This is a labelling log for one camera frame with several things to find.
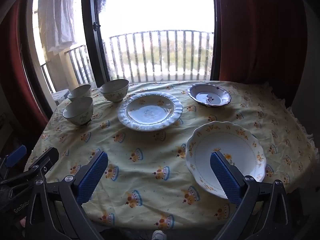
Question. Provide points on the dark window frame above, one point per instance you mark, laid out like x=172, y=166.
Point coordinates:
x=90, y=50

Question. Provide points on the white hanging cloth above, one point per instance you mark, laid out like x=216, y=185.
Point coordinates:
x=60, y=17

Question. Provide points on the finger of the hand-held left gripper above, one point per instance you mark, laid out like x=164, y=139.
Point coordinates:
x=16, y=155
x=46, y=158

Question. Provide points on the white plastic stool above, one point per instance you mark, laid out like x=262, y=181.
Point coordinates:
x=60, y=95

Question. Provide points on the cream floral bowl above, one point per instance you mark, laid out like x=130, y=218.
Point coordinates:
x=81, y=90
x=115, y=93
x=77, y=115

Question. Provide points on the small white object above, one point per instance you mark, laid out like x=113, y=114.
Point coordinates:
x=159, y=235

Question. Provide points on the white ridged rim plate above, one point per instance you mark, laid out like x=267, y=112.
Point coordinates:
x=150, y=112

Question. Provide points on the yellow printed tablecloth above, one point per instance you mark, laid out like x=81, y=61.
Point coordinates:
x=150, y=155

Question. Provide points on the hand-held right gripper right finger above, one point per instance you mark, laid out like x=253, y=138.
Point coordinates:
x=225, y=177

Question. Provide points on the white yellow flower plate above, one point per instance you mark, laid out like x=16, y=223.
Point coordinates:
x=225, y=140

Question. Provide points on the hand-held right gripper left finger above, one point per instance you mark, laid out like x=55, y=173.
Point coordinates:
x=92, y=177

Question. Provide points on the balcony railing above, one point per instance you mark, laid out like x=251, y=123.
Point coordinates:
x=175, y=30

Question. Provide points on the red curtain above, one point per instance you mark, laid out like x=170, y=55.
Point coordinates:
x=262, y=42
x=15, y=67

